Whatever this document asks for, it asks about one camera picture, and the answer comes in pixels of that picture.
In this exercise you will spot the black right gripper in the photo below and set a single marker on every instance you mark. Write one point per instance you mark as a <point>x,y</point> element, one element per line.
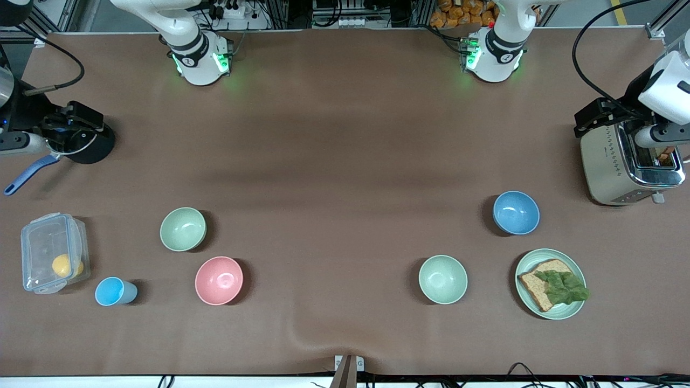
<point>28,114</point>

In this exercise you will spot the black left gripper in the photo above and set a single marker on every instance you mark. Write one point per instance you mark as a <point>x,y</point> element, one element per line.
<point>628,102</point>

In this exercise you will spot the blue bowl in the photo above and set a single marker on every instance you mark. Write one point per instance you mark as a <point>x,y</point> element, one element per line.
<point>516,213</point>

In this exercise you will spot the light green bowl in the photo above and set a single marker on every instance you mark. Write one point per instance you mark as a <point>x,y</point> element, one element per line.
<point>443,279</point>
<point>183,229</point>

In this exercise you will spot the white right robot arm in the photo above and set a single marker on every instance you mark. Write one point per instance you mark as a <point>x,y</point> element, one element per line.
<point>197,54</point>

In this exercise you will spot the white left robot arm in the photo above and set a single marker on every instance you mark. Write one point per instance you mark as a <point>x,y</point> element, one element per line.
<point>501,54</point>

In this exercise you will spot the pink bowl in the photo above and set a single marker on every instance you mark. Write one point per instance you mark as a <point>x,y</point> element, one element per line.
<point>219,280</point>

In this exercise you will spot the glass lid with blue knob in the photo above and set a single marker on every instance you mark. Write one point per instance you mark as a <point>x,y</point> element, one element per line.
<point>75,149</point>

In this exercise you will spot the silver toaster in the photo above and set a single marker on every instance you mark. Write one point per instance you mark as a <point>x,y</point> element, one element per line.
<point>604,161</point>

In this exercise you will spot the toast slice in toaster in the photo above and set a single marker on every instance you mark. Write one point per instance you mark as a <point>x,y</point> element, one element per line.
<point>665,157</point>

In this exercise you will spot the clear plastic lidded container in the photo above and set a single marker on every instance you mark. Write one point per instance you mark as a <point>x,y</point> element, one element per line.
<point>43,242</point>

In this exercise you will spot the yellow fruit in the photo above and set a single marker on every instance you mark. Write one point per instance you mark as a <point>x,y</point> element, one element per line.
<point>63,265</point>

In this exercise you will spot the blue plastic cup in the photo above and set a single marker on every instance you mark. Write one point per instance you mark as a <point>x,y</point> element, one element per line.
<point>110,291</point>

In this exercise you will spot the orange snack packets pile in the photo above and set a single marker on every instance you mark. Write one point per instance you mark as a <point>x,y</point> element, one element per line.
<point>458,13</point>

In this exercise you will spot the green lettuce leaf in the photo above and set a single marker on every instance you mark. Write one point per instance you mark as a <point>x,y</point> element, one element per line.
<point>566,288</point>

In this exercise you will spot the brown bread slice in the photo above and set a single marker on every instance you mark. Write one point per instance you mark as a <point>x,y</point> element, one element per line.
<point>533,285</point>

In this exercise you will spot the white power strip with plugs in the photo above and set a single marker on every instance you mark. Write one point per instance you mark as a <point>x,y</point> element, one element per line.
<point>237,12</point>

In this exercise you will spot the light green plate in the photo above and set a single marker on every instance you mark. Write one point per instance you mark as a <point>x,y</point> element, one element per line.
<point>560,311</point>

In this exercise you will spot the brown table cover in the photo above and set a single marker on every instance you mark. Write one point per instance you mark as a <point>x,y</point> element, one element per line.
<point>345,134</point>

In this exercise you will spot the white empty power strip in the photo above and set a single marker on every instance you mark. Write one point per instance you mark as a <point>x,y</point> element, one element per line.
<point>345,22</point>

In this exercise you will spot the grey metal mount bracket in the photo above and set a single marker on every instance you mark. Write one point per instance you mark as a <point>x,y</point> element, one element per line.
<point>349,369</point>

